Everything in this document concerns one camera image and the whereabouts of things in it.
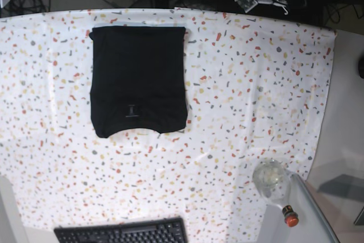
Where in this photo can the black keyboard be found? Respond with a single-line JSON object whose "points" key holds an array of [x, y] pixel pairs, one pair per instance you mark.
{"points": [[165, 230]]}

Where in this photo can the clear glass bottle red cap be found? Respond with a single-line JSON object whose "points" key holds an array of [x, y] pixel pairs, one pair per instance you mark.
{"points": [[273, 183]]}

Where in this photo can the black t-shirt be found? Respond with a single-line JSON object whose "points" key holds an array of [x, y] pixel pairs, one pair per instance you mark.
{"points": [[138, 79]]}

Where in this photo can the terrazzo pattern table cloth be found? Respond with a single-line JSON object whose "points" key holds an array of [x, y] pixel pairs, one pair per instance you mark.
{"points": [[256, 88]]}

